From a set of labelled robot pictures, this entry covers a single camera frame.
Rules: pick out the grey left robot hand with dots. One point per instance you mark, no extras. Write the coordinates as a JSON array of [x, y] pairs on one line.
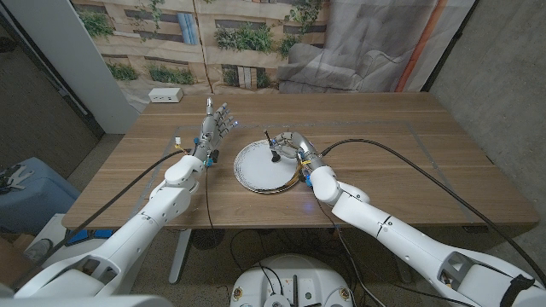
[[208, 136]]

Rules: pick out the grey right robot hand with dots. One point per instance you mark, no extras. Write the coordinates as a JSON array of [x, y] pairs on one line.
[[305, 146]]

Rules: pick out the black makeup brush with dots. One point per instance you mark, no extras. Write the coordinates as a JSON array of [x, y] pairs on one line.
[[275, 158]]

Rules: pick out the white plate with gold rim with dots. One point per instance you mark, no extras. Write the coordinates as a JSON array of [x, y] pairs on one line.
[[260, 170]]

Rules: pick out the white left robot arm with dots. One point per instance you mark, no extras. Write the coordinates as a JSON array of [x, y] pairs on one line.
[[128, 243]]

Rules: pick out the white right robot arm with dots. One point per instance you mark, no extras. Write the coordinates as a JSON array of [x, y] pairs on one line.
[[401, 241]]

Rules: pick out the white power strip box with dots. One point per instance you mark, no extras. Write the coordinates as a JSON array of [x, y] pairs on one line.
[[165, 95]]

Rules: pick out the printed fabric backdrop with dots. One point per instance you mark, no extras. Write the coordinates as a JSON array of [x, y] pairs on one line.
[[256, 64]]

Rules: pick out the black round floor object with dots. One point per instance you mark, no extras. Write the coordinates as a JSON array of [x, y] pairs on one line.
[[207, 239]]

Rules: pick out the white table leg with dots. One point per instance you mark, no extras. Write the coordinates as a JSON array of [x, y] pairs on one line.
[[180, 256]]

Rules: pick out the white robot torso base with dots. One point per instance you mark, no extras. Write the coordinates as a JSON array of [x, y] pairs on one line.
[[298, 273]]

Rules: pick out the blue plastic container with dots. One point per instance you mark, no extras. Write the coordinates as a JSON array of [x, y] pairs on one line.
[[42, 204]]

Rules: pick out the grey metal bracket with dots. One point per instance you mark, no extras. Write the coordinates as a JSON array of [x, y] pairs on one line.
[[15, 177]]

